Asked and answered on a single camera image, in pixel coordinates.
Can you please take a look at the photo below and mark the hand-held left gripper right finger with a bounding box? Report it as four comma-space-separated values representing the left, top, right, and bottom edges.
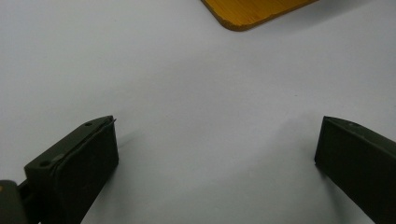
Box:
313, 116, 396, 224

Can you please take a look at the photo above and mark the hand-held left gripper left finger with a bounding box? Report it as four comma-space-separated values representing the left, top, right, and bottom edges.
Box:
23, 115, 120, 224

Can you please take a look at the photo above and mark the white table mat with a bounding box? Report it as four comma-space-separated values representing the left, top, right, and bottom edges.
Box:
0, 0, 396, 224

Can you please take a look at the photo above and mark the orange wooden trivet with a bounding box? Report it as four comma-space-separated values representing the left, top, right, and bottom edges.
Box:
200, 0, 320, 33

